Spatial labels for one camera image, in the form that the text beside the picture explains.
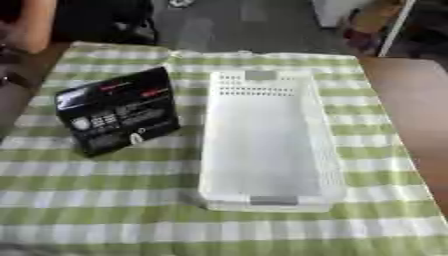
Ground black chair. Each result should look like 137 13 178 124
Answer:
50 0 161 46

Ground white cabinet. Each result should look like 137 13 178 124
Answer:
309 0 375 29

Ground black printed carton box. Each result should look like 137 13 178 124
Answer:
54 66 182 158

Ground brown and purple bag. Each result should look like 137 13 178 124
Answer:
341 0 406 54

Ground white perforated plastic basket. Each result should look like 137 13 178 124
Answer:
197 69 349 214

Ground white slanted pole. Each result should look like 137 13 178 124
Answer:
376 0 419 58

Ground person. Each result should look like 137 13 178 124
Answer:
0 0 60 89

